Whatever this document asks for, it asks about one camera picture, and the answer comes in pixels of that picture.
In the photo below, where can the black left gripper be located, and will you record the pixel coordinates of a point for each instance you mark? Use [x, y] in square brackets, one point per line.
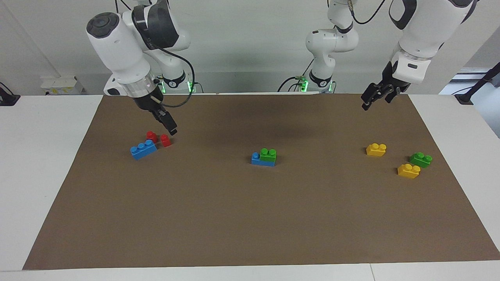
[390, 86]

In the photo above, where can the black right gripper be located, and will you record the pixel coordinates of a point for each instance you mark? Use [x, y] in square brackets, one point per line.
[150, 100]

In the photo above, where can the blue toy block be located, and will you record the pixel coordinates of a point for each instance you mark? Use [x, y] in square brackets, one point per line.
[256, 160]
[142, 151]

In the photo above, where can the green toy block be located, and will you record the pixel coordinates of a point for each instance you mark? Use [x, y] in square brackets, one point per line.
[268, 156]
[420, 160]

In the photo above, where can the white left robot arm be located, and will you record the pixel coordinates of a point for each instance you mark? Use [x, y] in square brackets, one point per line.
[422, 27]

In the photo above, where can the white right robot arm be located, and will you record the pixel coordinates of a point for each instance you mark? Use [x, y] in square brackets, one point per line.
[117, 50]

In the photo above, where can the red toy block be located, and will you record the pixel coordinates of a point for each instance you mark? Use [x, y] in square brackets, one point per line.
[166, 141]
[151, 136]

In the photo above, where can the yellow toy block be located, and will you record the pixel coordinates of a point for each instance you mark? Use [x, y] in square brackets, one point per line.
[376, 150]
[408, 171]

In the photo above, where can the black stand clamp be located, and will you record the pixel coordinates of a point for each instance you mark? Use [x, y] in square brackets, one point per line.
[478, 84]

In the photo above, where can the brown table mat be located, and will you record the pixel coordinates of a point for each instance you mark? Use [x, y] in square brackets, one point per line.
[250, 214]

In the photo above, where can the black table clamp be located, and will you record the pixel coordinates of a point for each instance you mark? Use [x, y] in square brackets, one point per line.
[8, 98]

